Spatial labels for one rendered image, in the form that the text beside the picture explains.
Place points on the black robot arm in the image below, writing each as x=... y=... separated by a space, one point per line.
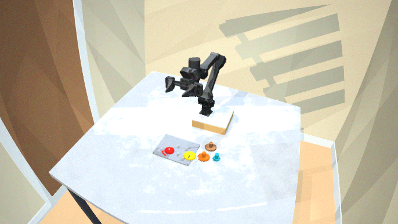
x=200 y=71

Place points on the red gear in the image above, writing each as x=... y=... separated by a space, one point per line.
x=169 y=151

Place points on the tan gear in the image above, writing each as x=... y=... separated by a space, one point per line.
x=210 y=147

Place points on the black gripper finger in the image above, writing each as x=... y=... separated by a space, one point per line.
x=191 y=91
x=169 y=86

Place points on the cyan gear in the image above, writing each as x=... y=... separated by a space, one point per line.
x=216 y=157

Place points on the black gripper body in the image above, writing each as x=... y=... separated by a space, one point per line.
x=184 y=84

